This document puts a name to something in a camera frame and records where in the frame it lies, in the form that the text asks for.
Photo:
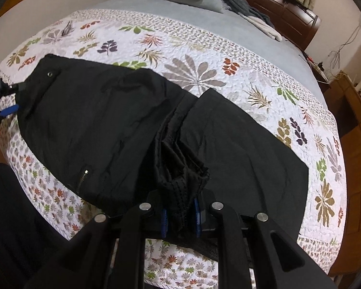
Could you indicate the wooden desk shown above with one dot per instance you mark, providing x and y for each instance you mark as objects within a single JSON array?
[{"x": 352, "y": 96}]

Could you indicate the black pants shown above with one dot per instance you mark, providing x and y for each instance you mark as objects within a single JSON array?
[{"x": 93, "y": 120}]

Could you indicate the dark wooden headboard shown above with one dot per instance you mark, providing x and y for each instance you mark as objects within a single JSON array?
[{"x": 276, "y": 9}]

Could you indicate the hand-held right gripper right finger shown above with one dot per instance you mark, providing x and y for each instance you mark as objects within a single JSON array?
[{"x": 197, "y": 218}]

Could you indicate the floral quilt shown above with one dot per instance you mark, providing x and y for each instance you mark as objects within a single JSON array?
[{"x": 198, "y": 75}]

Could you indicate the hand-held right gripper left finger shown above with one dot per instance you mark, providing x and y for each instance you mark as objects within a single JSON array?
[{"x": 164, "y": 222}]

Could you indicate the white garment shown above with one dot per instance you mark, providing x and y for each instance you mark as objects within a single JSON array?
[{"x": 264, "y": 27}]

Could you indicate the grey-blue bed sheet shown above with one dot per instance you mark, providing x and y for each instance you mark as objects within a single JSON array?
[{"x": 174, "y": 9}]

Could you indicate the wooden nightstand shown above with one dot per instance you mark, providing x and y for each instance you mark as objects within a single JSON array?
[{"x": 317, "y": 69}]

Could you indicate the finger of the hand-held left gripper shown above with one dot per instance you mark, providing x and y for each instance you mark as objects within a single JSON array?
[
  {"x": 9, "y": 110},
  {"x": 16, "y": 88}
]

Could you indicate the dark grey blanket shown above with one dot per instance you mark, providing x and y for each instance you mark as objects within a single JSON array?
[{"x": 246, "y": 7}]

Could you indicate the person's dark trousers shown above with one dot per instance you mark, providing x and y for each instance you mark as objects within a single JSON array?
[{"x": 12, "y": 216}]

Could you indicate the grey-blue pillow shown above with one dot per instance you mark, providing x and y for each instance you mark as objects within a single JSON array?
[{"x": 204, "y": 3}]

